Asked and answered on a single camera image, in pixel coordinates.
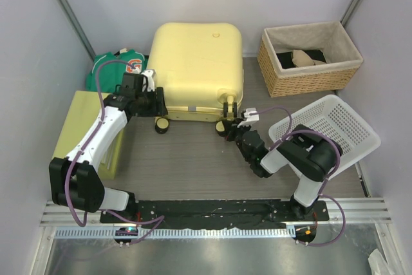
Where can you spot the yellow-green drawer box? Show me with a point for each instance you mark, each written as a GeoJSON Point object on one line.
{"type": "Point", "coordinates": [83, 111]}

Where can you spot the black cloth in basket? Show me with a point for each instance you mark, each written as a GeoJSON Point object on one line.
{"type": "Point", "coordinates": [286, 58]}

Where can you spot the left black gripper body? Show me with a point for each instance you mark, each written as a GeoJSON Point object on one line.
{"type": "Point", "coordinates": [147, 104]}

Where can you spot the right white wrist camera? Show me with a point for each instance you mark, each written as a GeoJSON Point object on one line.
{"type": "Point", "coordinates": [249, 117]}

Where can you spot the yellow hard-shell suitcase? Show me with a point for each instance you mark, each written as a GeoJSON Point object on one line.
{"type": "Point", "coordinates": [200, 68]}

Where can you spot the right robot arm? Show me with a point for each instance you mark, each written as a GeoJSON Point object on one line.
{"type": "Point", "coordinates": [312, 155]}

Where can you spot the beige cloth in basket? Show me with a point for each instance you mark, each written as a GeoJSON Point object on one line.
{"type": "Point", "coordinates": [302, 59]}

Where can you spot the wicker basket with liner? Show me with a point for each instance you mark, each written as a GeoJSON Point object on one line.
{"type": "Point", "coordinates": [342, 58]}

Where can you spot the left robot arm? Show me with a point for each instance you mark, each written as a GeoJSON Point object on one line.
{"type": "Point", "coordinates": [74, 179]}

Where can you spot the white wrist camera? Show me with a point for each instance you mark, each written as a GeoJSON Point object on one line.
{"type": "Point", "coordinates": [148, 80]}
{"type": "Point", "coordinates": [249, 117]}

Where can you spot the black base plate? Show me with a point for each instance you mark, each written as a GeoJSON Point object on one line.
{"type": "Point", "coordinates": [224, 214]}

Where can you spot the aluminium rail frame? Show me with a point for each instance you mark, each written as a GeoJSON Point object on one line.
{"type": "Point", "coordinates": [358, 226]}

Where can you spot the white plastic mesh basket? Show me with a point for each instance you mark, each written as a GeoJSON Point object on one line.
{"type": "Point", "coordinates": [333, 117]}

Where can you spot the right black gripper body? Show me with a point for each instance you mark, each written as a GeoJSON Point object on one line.
{"type": "Point", "coordinates": [237, 132]}

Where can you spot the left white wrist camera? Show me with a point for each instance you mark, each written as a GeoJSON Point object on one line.
{"type": "Point", "coordinates": [148, 80]}

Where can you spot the white slotted cable duct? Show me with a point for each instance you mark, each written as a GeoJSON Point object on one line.
{"type": "Point", "coordinates": [125, 232]}

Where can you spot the white crumpled plastic bag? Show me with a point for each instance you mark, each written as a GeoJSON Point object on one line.
{"type": "Point", "coordinates": [378, 264]}

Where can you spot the green jersey with G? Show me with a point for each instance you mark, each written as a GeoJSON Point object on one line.
{"type": "Point", "coordinates": [111, 74]}

